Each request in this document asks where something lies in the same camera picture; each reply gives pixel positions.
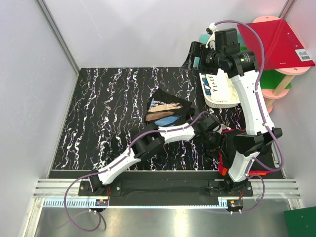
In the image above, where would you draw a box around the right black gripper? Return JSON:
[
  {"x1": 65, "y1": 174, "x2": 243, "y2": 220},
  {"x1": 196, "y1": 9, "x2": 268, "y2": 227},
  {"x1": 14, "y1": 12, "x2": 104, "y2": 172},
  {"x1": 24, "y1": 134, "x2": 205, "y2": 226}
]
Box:
[{"x1": 180, "y1": 41, "x2": 224, "y2": 76}]

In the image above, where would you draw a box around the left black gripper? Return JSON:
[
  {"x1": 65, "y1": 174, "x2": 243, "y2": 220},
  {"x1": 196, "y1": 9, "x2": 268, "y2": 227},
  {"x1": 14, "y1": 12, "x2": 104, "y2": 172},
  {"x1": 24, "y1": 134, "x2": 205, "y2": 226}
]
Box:
[{"x1": 201, "y1": 130, "x2": 227, "y2": 161}]

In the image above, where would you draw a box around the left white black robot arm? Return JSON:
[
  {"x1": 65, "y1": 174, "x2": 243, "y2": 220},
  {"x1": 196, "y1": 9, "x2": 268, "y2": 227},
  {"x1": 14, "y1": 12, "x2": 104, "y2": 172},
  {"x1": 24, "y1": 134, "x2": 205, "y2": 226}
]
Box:
[{"x1": 88, "y1": 115, "x2": 221, "y2": 196}]

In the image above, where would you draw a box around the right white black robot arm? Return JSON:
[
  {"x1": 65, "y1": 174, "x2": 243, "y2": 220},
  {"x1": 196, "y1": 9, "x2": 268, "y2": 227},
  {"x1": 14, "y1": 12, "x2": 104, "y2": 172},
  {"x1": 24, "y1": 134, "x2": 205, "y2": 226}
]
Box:
[{"x1": 187, "y1": 26, "x2": 282, "y2": 196}]

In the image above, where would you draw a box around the teal plastic board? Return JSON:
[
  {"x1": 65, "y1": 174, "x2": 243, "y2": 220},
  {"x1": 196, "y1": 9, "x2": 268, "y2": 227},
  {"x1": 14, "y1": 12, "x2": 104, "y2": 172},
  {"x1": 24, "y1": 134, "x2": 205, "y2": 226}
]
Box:
[{"x1": 198, "y1": 33, "x2": 247, "y2": 51}]

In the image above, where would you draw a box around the orange t shirt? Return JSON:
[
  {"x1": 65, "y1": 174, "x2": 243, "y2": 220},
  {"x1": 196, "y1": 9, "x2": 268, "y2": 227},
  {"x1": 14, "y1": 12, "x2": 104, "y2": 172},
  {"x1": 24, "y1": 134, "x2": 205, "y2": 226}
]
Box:
[{"x1": 219, "y1": 167, "x2": 270, "y2": 176}]

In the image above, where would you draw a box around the green plastic sheet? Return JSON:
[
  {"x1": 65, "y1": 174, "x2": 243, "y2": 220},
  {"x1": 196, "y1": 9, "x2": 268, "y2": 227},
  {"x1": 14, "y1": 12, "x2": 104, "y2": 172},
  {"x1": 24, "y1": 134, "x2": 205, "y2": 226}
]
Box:
[{"x1": 260, "y1": 70, "x2": 286, "y2": 90}]

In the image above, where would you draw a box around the red plastic sheet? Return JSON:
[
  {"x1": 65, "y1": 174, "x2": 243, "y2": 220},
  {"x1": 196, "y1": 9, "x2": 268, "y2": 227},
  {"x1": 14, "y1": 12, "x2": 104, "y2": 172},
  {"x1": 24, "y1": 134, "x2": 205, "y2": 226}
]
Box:
[{"x1": 247, "y1": 16, "x2": 315, "y2": 70}]

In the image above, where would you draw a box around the pink wooden shelf stand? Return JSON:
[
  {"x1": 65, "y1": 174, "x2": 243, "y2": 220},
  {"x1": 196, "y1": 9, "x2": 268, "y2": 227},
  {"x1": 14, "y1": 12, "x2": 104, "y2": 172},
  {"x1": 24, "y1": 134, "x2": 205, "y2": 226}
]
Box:
[{"x1": 253, "y1": 15, "x2": 311, "y2": 114}]

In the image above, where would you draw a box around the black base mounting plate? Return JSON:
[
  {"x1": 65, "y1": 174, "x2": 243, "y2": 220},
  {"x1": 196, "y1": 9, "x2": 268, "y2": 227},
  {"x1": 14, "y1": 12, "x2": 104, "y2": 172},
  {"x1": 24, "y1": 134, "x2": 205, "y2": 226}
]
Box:
[{"x1": 78, "y1": 171, "x2": 253, "y2": 208}]

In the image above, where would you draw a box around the dark green board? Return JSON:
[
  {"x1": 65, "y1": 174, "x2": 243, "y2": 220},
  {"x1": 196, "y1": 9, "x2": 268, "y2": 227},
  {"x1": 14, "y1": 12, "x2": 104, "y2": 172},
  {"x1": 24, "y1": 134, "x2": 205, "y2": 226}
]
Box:
[{"x1": 284, "y1": 207, "x2": 316, "y2": 237}]

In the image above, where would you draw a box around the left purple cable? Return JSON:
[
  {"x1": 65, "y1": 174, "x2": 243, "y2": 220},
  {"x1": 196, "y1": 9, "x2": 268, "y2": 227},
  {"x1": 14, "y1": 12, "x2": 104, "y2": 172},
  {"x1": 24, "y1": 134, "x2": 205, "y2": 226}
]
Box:
[{"x1": 64, "y1": 111, "x2": 210, "y2": 233}]

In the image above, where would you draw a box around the purple cable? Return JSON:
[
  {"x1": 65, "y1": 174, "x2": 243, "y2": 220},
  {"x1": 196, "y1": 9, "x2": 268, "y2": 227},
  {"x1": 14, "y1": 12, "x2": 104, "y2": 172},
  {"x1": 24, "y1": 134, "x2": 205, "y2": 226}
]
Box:
[
  {"x1": 64, "y1": 111, "x2": 210, "y2": 233},
  {"x1": 204, "y1": 20, "x2": 284, "y2": 215}
]

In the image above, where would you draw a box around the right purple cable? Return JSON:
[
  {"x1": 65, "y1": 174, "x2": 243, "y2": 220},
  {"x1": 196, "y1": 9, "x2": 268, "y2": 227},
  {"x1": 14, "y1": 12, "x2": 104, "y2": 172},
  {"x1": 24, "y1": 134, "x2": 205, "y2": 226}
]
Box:
[{"x1": 204, "y1": 20, "x2": 284, "y2": 215}]

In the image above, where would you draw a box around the right corner aluminium post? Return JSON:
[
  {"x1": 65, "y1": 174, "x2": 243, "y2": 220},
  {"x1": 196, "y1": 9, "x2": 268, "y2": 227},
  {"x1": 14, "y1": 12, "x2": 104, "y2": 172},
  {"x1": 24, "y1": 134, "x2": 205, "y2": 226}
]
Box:
[{"x1": 278, "y1": 0, "x2": 296, "y2": 19}]

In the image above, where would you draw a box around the corner aluminium post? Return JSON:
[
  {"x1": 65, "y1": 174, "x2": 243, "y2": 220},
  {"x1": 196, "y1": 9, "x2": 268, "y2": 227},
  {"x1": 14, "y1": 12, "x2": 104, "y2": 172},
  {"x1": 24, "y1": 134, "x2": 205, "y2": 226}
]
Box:
[
  {"x1": 278, "y1": 0, "x2": 296, "y2": 19},
  {"x1": 35, "y1": 0, "x2": 80, "y2": 75}
]

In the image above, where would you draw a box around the left corner aluminium post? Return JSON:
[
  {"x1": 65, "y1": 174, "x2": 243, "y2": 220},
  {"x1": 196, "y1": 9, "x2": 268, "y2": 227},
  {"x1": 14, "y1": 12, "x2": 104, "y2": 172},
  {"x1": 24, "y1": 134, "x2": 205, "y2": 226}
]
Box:
[{"x1": 35, "y1": 0, "x2": 80, "y2": 75}]

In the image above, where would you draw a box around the aluminium frame rail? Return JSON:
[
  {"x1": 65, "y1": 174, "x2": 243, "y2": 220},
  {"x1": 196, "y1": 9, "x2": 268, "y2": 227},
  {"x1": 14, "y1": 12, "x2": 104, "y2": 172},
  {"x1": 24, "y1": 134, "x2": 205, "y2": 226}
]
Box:
[{"x1": 33, "y1": 178, "x2": 300, "y2": 209}]

